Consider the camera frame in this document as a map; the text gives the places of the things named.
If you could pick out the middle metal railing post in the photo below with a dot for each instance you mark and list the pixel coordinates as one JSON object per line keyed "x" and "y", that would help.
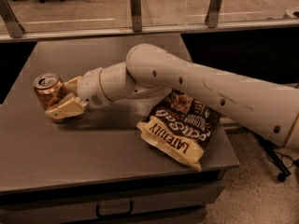
{"x": 136, "y": 15}

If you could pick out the grey cabinet drawer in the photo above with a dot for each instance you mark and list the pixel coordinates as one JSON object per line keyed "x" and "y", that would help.
{"x": 179, "y": 204}

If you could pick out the black stand leg with caster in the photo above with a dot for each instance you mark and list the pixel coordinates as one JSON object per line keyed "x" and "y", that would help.
{"x": 272, "y": 155}

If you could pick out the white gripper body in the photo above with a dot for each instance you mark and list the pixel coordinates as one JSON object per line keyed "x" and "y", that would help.
{"x": 90, "y": 90}

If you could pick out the left metal railing post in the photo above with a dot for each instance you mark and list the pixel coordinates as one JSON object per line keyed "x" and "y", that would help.
{"x": 14, "y": 28}

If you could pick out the orange soda can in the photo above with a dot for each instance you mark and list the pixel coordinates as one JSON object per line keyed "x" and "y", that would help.
{"x": 49, "y": 90}

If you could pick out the black drawer handle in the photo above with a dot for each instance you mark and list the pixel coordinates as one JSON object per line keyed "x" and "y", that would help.
{"x": 114, "y": 209}

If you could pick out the Late July chips bag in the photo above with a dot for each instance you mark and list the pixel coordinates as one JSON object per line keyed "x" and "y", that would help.
{"x": 180, "y": 127}

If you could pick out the metal railing post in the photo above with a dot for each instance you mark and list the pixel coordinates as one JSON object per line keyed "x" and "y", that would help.
{"x": 213, "y": 13}
{"x": 136, "y": 15}
{"x": 14, "y": 28}

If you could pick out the right metal railing post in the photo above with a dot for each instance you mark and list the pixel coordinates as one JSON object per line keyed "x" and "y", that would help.
{"x": 213, "y": 13}

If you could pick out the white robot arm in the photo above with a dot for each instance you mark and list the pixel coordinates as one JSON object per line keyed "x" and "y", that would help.
{"x": 268, "y": 109}

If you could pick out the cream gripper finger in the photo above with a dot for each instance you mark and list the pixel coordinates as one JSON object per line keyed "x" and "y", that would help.
{"x": 72, "y": 84}
{"x": 70, "y": 108}

